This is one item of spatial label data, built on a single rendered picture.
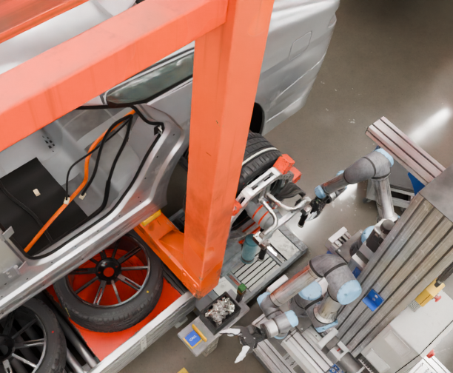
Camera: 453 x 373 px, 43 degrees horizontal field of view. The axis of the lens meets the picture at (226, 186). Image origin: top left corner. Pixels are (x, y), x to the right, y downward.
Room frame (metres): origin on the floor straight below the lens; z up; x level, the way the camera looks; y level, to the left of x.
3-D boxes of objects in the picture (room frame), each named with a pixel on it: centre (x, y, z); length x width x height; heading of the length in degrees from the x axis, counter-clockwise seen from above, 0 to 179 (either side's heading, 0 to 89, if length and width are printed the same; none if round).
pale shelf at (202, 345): (1.13, -0.06, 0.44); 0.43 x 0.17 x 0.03; 141
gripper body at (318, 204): (1.81, -0.57, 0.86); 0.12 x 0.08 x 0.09; 141
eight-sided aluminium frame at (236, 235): (1.72, -0.19, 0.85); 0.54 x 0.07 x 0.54; 141
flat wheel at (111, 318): (1.33, 0.62, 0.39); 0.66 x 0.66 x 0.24
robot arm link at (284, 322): (0.92, -0.36, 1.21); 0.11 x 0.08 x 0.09; 124
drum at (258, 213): (1.68, -0.24, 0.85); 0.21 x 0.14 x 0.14; 51
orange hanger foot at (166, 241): (1.54, 0.32, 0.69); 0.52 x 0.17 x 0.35; 51
